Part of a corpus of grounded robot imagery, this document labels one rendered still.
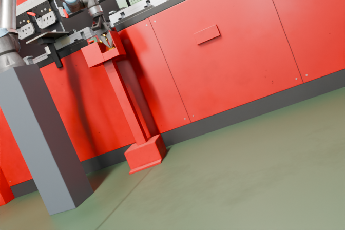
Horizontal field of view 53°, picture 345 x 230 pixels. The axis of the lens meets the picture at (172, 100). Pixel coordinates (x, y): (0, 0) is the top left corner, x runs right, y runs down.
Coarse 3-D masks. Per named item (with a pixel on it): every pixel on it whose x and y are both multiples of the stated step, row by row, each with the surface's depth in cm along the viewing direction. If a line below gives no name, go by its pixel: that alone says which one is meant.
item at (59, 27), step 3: (54, 24) 253; (57, 24) 252; (60, 24) 251; (51, 27) 254; (54, 27) 253; (57, 27) 252; (60, 27) 252; (63, 27) 253; (51, 30) 254; (57, 30) 253; (60, 30) 252; (63, 30) 252
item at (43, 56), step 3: (150, 3) 257; (111, 24) 267; (96, 33) 271; (45, 54) 286; (36, 57) 288; (39, 57) 288; (42, 57) 287; (45, 57) 286; (33, 60) 290; (36, 60) 288; (39, 60) 288
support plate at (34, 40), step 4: (48, 32) 226; (52, 32) 230; (56, 32) 235; (60, 32) 239; (64, 32) 244; (68, 32) 250; (40, 36) 227; (44, 36) 231; (48, 36) 236; (52, 36) 241; (56, 36) 246; (60, 36) 250; (32, 40) 229; (36, 40) 232
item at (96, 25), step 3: (93, 18) 204; (96, 18) 202; (99, 18) 201; (93, 21) 201; (96, 21) 200; (99, 21) 199; (93, 24) 198; (96, 24) 196; (99, 24) 197; (93, 27) 195; (96, 27) 195; (99, 27) 195; (93, 30) 196; (96, 30) 197
